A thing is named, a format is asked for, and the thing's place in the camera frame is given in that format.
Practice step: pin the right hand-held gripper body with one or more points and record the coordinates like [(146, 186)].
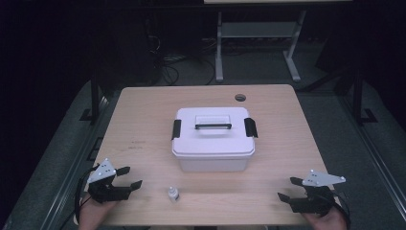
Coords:
[(316, 202)]

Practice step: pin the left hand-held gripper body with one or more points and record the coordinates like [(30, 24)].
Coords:
[(105, 193)]

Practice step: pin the small silver metal object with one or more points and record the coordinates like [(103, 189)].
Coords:
[(173, 195)]

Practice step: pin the white plastic storage box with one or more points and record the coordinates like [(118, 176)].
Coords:
[(212, 164)]

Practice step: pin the person's right hand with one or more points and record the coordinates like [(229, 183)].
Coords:
[(330, 223)]

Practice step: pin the person's left hand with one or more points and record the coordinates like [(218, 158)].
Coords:
[(92, 215)]

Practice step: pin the grey metal-legged table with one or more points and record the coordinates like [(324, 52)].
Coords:
[(255, 29)]

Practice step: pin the aluminium frame rail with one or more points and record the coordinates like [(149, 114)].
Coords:
[(79, 153), (372, 153)]

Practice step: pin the black metal stand post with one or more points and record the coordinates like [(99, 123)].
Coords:
[(358, 99), (94, 99)]

